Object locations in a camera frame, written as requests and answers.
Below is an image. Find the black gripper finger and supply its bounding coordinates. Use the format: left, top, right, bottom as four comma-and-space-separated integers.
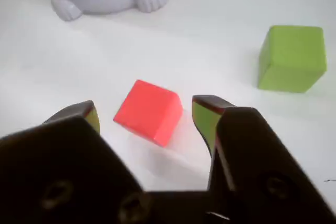
192, 95, 336, 224
0, 100, 158, 224

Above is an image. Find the green cube block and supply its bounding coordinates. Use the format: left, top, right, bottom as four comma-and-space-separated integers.
257, 25, 328, 93

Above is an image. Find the red cube block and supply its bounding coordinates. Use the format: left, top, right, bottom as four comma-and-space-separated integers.
113, 79, 184, 147

